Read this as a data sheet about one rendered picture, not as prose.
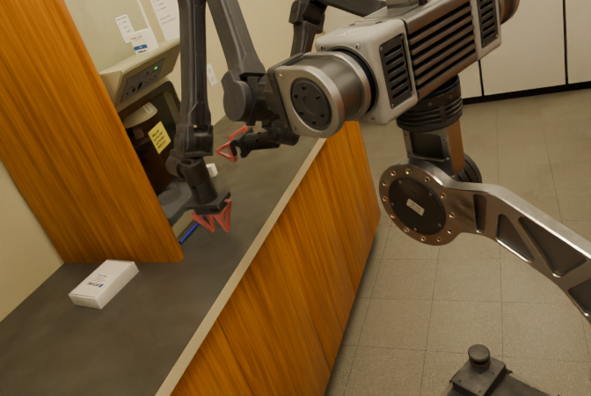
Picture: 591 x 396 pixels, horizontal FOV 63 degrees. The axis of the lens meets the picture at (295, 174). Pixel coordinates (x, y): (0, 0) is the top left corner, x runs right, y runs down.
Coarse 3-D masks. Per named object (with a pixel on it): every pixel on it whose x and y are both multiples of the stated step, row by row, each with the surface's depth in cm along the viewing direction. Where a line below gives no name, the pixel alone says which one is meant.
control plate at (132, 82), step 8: (152, 64) 139; (160, 64) 145; (144, 72) 137; (152, 72) 143; (128, 80) 131; (136, 80) 136; (144, 80) 141; (152, 80) 146; (128, 88) 134; (136, 88) 139; (128, 96) 137
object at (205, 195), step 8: (200, 184) 114; (208, 184) 115; (192, 192) 116; (200, 192) 115; (208, 192) 115; (216, 192) 118; (224, 192) 119; (192, 200) 120; (200, 200) 116; (208, 200) 116; (216, 200) 116; (192, 208) 118
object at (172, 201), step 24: (144, 96) 147; (168, 96) 157; (120, 120) 137; (144, 120) 146; (168, 120) 156; (144, 144) 145; (168, 144) 155; (144, 168) 145; (168, 192) 154; (168, 216) 153
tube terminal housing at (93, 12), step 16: (64, 0) 124; (80, 0) 129; (96, 0) 134; (112, 0) 140; (128, 0) 146; (80, 16) 129; (96, 16) 134; (112, 16) 139; (128, 16) 145; (80, 32) 128; (96, 32) 133; (112, 32) 139; (96, 48) 133; (112, 48) 138; (128, 48) 144; (96, 64) 132; (112, 64) 138; (160, 80) 156; (176, 224) 158
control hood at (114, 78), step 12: (156, 48) 143; (168, 48) 143; (132, 60) 135; (144, 60) 133; (156, 60) 140; (168, 60) 149; (108, 72) 127; (120, 72) 125; (132, 72) 130; (168, 72) 155; (108, 84) 128; (120, 84) 128; (120, 96) 133; (132, 96) 140
